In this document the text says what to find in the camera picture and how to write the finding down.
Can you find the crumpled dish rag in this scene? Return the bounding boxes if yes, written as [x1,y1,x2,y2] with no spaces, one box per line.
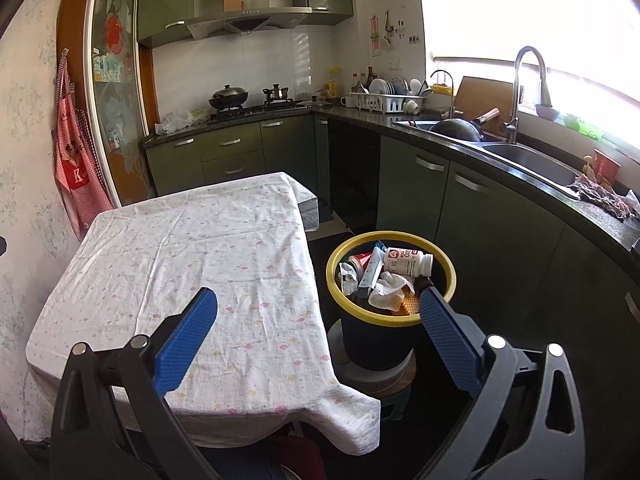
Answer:
[567,172,640,222]

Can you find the black wok with wooden handle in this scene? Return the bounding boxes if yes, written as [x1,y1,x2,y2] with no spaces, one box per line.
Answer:
[429,108,501,143]

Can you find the clear plastic bag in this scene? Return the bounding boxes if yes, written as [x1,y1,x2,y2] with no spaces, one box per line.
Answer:
[154,108,211,136]

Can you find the brown wooden door frame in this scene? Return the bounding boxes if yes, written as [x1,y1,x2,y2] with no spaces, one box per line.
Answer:
[57,0,161,206]

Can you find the hanging wall ornament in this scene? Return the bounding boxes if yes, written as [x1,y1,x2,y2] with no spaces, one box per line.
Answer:
[369,14,383,58]

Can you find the dark sauce bottles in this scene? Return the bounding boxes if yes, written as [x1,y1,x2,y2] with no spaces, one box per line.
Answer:
[350,66,382,95]

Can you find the white paper towel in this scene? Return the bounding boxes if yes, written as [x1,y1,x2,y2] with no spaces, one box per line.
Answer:
[368,271,416,313]

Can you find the green kitchen cabinets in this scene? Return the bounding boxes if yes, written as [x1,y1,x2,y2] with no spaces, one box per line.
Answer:
[136,0,355,50]
[144,112,640,411]

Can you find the grey carton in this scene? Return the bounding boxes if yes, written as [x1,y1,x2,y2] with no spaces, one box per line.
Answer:
[356,242,388,298]

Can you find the white patterned tablecloth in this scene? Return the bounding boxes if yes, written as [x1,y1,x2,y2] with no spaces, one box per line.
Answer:
[25,171,382,456]

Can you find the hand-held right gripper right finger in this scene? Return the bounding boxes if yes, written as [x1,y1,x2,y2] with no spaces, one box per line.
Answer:
[419,287,586,480]

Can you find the white pill bottle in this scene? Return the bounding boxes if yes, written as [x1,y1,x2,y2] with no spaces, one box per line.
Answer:
[382,246,434,277]

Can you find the green lower kitchen cabinets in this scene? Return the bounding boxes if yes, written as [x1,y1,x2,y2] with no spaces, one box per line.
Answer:
[144,112,640,411]

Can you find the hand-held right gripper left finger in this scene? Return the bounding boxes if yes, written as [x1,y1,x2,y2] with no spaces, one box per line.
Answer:
[50,287,219,480]

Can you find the black gas stove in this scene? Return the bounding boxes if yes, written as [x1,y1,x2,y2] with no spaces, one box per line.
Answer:
[210,100,306,122]

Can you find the wall utensil hooks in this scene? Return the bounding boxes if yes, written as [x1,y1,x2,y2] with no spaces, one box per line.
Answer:
[382,9,421,51]

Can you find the yellow rimmed black trash bin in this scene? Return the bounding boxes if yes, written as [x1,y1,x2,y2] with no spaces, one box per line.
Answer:
[326,230,457,372]

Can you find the white dish rack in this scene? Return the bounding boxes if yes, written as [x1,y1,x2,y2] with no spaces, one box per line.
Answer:
[348,77,427,113]

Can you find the round wooden stool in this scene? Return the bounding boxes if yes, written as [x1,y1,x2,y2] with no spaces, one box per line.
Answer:
[327,320,418,423]

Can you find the tall steel faucet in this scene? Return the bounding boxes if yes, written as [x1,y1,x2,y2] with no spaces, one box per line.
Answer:
[501,46,552,144]

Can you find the black wok with lid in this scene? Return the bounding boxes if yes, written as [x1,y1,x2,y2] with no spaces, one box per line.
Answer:
[208,85,250,111]

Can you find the red checkered apron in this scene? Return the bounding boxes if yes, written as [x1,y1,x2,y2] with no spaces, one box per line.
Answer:
[52,56,117,240]

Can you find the window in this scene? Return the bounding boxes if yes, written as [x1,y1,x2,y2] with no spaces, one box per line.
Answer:
[417,0,640,126]

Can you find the white snack wrapper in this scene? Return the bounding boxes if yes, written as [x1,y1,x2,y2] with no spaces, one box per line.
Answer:
[339,260,360,297]

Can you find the steel range hood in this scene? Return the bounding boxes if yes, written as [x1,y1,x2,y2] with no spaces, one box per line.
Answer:
[186,0,312,41]

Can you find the small steel faucet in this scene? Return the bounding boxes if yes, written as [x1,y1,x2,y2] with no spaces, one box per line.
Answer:
[430,70,457,118]

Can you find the green upper kitchen cabinets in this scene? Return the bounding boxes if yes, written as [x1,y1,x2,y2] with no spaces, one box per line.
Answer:
[136,0,355,50]

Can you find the glass sliding door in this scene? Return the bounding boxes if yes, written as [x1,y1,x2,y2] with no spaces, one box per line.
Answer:
[82,0,158,208]

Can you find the steel kitchen sink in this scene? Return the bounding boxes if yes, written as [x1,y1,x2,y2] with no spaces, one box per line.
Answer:
[392,117,583,201]

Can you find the brown cutting board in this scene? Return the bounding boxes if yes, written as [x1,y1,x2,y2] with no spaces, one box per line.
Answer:
[456,76,522,126]

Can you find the dark red chair seat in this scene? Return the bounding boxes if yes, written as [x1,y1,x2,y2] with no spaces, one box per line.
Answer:
[267,432,328,480]

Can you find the grey box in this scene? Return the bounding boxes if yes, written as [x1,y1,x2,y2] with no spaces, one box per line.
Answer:
[296,196,322,232]

